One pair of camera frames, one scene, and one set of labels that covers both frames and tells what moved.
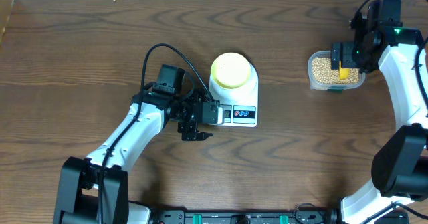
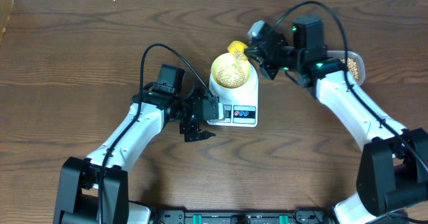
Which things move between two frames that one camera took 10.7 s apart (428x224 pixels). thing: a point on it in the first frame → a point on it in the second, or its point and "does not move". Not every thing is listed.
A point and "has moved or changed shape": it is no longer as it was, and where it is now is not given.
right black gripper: (347, 62) → (260, 56)
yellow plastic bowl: (231, 69) does not move
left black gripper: (190, 132) does not move
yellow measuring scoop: (344, 73) has moved or changed shape
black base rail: (293, 216) does not move
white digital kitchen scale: (241, 104) does not move
